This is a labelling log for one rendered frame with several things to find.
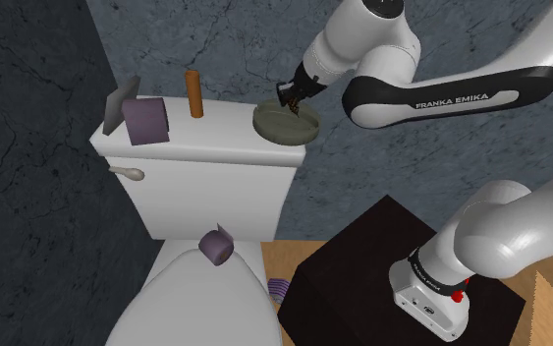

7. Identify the white toilet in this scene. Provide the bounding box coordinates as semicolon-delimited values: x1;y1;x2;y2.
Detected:
88;95;306;346

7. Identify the purple striped roll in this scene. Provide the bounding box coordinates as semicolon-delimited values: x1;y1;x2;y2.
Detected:
267;277;291;306

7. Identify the dark robot stand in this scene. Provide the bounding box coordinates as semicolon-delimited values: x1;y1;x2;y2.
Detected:
276;194;527;346

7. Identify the large purple toilet paper roll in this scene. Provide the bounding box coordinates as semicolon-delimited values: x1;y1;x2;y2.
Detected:
102;75;171;146

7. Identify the olive green round dish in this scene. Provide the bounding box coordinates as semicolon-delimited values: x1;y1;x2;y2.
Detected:
251;98;321;146

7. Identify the small purple toilet paper roll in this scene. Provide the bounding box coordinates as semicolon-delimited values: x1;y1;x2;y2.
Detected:
197;222;235;267

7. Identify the brown cardboard tube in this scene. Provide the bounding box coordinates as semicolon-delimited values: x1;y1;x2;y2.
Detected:
184;69;205;120

